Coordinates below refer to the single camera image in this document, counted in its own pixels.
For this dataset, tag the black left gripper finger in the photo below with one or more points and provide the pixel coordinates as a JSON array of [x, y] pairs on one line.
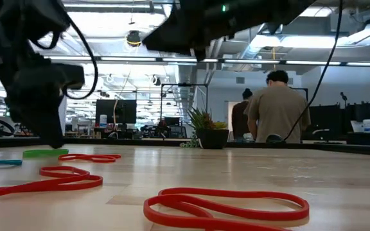
[[48, 131]]

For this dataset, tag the light green rubber band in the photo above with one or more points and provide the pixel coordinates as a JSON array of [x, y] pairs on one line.
[[43, 154]]

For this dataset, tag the blue rubber band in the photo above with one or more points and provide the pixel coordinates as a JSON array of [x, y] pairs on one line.
[[8, 162]]

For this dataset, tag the red rubber band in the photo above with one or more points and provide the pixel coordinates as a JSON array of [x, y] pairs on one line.
[[178, 220], [43, 185], [112, 156]]

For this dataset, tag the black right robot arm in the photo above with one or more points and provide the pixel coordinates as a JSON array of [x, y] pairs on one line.
[[204, 22]]

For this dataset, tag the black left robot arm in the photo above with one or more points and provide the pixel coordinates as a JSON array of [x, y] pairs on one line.
[[18, 16]]

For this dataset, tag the white plastic bottle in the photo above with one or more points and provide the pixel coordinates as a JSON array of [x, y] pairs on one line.
[[103, 121], [368, 125]]

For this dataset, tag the black computer monitor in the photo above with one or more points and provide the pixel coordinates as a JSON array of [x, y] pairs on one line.
[[326, 118], [365, 110], [124, 110]]

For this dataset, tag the long ceiling light strip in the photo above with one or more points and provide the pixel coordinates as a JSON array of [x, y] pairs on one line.
[[127, 59]]

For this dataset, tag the round ceiling sensor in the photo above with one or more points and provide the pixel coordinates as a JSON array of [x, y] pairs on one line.
[[134, 38]]

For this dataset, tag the potted succulent plant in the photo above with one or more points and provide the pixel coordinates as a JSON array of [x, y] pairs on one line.
[[212, 139]]

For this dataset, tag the person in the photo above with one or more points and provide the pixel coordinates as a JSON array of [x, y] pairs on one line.
[[239, 118], [278, 109]]

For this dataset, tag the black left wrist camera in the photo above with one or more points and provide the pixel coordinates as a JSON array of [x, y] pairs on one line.
[[72, 76]]

